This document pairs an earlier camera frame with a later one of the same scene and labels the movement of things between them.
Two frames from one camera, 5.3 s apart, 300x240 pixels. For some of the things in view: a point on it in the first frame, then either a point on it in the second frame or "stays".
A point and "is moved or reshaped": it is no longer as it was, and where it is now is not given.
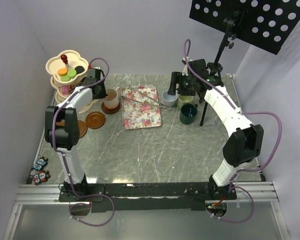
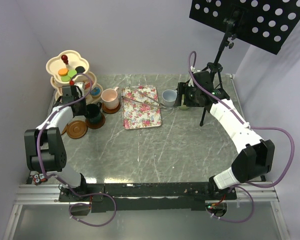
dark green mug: [188, 113] to [93, 112]
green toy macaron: [65, 78] stays
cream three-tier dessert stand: [66, 69] stays
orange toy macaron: [62, 71] stays
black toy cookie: [79, 69] stays
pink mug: [111, 101] stays
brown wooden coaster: [82, 128] is moved or reshaped
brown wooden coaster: [95, 120] stays
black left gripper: [103, 94] to [82, 112]
